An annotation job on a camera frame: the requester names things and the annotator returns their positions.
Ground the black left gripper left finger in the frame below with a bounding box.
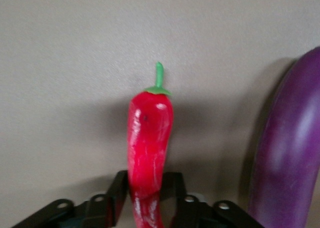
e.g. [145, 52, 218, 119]
[11, 170, 129, 228]

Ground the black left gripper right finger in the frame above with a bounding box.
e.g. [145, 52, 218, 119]
[162, 172, 266, 228]

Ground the red chili pepper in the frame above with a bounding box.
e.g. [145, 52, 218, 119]
[126, 61, 174, 228]

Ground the long purple eggplant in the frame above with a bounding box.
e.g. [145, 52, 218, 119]
[247, 46, 320, 228]

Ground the brown table cloth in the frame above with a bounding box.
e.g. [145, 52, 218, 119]
[0, 0, 320, 228]

